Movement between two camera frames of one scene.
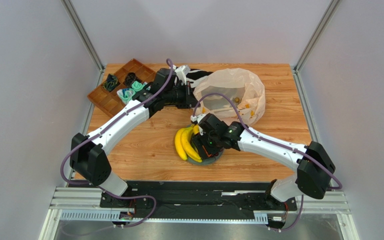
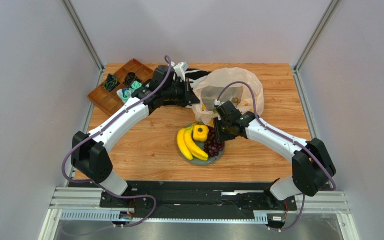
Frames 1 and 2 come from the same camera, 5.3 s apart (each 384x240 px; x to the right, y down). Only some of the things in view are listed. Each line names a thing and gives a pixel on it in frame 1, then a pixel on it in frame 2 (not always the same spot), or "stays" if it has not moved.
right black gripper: [204, 146] -> [219, 128]
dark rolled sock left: [111, 83] stays
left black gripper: [190, 101] stays
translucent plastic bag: [243, 87] stays
